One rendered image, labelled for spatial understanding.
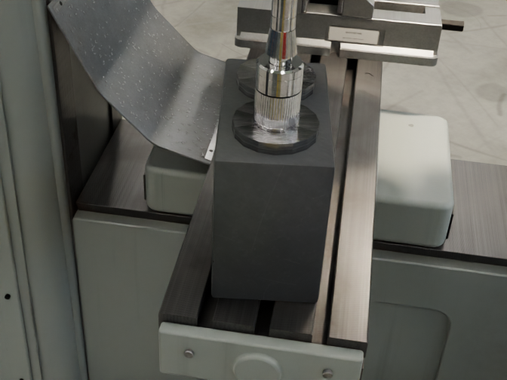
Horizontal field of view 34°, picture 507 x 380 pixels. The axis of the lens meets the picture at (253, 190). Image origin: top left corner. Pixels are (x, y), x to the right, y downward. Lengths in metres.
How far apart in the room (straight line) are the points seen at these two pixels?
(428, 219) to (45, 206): 0.61
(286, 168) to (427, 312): 0.68
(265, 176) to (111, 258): 0.67
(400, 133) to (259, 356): 0.65
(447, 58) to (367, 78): 2.27
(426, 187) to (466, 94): 2.07
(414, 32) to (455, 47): 2.32
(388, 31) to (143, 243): 0.54
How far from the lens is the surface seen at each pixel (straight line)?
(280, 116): 0.82
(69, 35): 1.22
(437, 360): 1.51
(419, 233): 1.32
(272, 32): 0.79
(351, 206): 1.07
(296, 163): 0.80
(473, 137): 3.10
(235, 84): 0.93
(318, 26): 1.42
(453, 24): 1.48
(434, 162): 1.38
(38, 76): 1.24
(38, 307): 1.49
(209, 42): 3.57
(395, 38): 1.42
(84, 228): 1.41
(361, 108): 1.28
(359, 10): 1.40
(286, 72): 0.79
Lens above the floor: 1.58
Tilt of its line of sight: 36 degrees down
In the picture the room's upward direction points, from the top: 3 degrees clockwise
